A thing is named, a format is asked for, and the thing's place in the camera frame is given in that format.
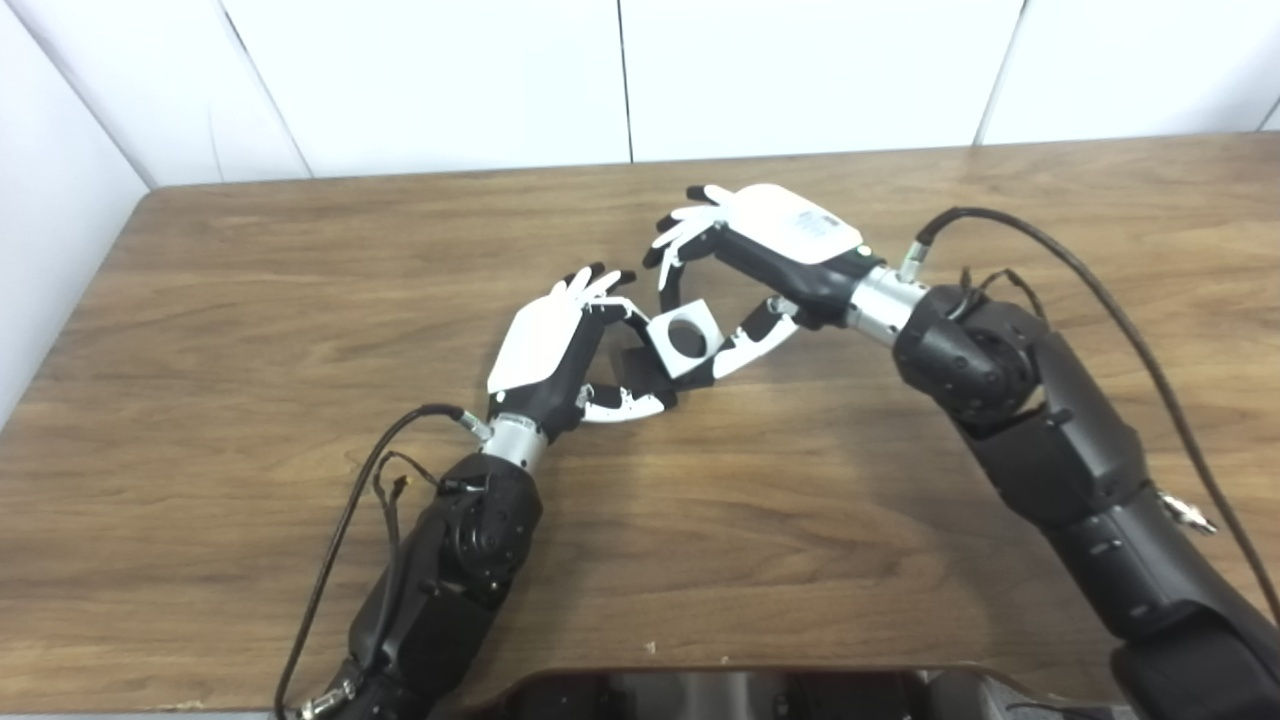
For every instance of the white square piece with hole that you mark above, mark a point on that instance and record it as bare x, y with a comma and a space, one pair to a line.
662, 350

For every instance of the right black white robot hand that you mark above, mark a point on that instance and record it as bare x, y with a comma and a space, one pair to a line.
790, 240

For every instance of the black robot torso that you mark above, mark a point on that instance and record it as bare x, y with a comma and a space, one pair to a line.
750, 695

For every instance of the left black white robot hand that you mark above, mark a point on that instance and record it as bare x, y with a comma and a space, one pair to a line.
540, 340

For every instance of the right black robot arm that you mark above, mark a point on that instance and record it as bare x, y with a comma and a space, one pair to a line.
1060, 440

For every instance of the black peg with square base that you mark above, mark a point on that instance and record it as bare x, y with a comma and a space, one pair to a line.
635, 368

